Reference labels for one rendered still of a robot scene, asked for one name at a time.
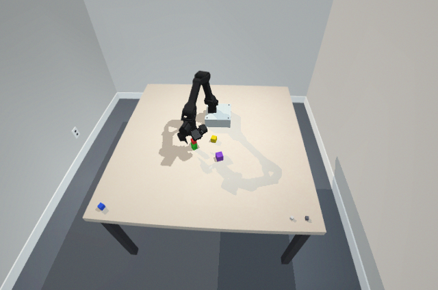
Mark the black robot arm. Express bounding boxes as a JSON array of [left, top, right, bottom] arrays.
[[179, 71, 218, 141]]

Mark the small blue block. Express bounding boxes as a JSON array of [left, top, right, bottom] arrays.
[[97, 202, 105, 210]]

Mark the purple cube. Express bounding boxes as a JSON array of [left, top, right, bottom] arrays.
[[216, 151, 223, 161]]

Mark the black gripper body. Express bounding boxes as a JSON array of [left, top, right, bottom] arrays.
[[177, 124, 207, 142]]

